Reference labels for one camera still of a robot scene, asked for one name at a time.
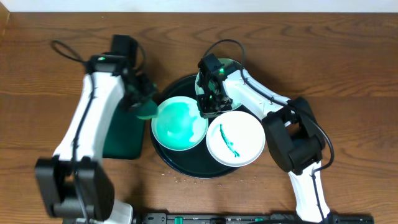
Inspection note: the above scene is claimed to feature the green-smeared plate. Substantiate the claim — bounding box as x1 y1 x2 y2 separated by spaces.
151 96 209 151

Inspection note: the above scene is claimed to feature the green scrubbing sponge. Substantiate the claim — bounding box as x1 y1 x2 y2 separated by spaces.
133 100 158 120

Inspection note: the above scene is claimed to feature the white plate with green streak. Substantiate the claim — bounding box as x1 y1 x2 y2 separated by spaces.
206 111 266 167

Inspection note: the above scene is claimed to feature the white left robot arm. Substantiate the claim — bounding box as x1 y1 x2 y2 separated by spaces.
34 54 155 223

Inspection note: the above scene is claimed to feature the round black tray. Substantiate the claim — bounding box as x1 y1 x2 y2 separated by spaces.
150 75 254 179

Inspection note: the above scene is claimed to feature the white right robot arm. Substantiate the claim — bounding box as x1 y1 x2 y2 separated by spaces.
196 64 331 223

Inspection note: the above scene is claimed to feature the dark green rectangular tray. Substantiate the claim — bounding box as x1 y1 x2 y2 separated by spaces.
103 103 145 160

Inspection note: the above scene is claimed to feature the pale green plate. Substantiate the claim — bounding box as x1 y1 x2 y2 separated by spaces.
195 58 246 111

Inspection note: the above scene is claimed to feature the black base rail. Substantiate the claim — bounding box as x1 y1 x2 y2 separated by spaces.
131 213 375 224

